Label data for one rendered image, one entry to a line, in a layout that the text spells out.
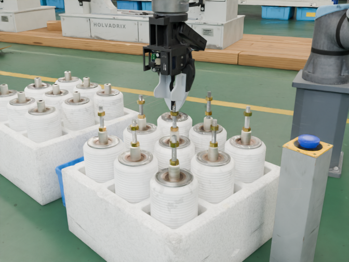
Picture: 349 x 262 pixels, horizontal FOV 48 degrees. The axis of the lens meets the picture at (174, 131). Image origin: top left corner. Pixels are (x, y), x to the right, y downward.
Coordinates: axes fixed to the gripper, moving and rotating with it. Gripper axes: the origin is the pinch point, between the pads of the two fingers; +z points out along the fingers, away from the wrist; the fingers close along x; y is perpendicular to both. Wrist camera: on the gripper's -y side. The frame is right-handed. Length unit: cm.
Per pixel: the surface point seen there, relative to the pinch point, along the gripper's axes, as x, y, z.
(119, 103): -34.7, -20.1, 11.7
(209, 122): 3.3, -10.1, 7.0
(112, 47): -166, -165, 30
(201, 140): 3.3, -6.4, 10.5
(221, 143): 7.2, -9.9, 11.7
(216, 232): 17.5, 12.0, 20.4
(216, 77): -61, -141, 34
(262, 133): -5, -73, 34
